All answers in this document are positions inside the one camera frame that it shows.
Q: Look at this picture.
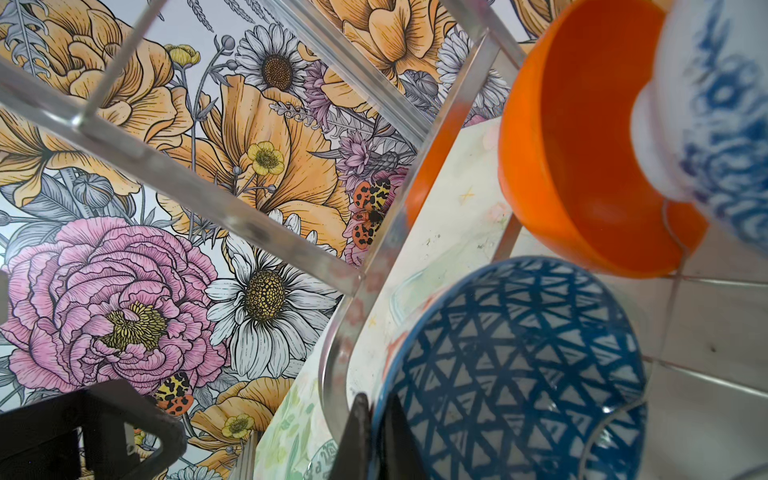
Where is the plain orange bowl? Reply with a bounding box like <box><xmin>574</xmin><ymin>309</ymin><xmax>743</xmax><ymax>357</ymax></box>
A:
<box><xmin>498</xmin><ymin>1</ymin><xmax>708</xmax><ymax>278</ymax></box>

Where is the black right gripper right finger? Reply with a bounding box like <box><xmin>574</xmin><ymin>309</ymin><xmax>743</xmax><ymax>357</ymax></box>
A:
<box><xmin>379</xmin><ymin>393</ymin><xmax>428</xmax><ymax>480</ymax></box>

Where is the teal triangle patterned bowl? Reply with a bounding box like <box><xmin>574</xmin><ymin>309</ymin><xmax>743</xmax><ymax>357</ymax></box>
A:
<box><xmin>372</xmin><ymin>256</ymin><xmax>647</xmax><ymax>479</ymax></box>

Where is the green patterned bowl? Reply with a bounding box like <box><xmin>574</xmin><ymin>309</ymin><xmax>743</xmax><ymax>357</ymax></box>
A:
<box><xmin>303</xmin><ymin>439</ymin><xmax>338</xmax><ymax>480</ymax></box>

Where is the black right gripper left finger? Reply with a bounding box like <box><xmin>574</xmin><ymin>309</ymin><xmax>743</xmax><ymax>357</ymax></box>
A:
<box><xmin>328</xmin><ymin>393</ymin><xmax>372</xmax><ymax>480</ymax></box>

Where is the steel two-tier dish rack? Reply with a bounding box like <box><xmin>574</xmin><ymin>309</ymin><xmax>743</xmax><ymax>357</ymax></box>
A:
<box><xmin>0</xmin><ymin>0</ymin><xmax>768</xmax><ymax>480</ymax></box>

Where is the blue floral bowl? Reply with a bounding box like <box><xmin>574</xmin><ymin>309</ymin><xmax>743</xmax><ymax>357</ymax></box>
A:
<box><xmin>630</xmin><ymin>1</ymin><xmax>767</xmax><ymax>253</ymax></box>

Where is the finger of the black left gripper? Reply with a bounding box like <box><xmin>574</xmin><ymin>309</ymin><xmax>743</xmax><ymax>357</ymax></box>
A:
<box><xmin>1</xmin><ymin>380</ymin><xmax>187</xmax><ymax>479</ymax></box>

